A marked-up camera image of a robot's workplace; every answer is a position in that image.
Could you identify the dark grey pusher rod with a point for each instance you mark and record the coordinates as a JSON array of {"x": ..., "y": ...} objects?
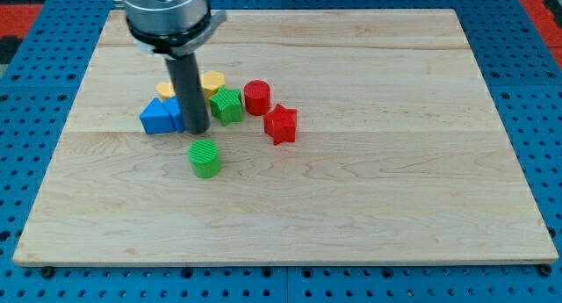
[{"x": 184, "y": 75}]

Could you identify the yellow hexagon block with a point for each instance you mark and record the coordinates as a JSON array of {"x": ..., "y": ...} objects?
[{"x": 211, "y": 82}]

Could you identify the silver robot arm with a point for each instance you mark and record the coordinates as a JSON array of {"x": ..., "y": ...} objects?
[{"x": 175, "y": 30}]

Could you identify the light wooden board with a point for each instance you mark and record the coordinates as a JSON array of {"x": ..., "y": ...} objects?
[{"x": 400, "y": 158}]

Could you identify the yellow heart block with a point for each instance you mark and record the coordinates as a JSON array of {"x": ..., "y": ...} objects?
[{"x": 165, "y": 90}]

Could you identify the blue cube block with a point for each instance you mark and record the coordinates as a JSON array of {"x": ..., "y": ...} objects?
[{"x": 173, "y": 108}]

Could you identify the blue triangle block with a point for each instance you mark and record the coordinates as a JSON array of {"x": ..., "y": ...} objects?
[{"x": 155, "y": 118}]

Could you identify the green star block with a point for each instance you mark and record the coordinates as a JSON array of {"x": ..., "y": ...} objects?
[{"x": 226, "y": 105}]

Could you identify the red cylinder block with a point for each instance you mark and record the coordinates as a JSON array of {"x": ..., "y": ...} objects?
[{"x": 257, "y": 97}]

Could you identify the green cylinder block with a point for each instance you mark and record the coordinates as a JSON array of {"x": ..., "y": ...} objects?
[{"x": 204, "y": 158}]

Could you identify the red star block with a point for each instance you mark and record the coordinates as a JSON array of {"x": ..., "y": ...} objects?
[{"x": 281, "y": 124}]

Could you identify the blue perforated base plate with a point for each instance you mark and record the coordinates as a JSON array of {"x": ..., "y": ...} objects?
[{"x": 38, "y": 87}]

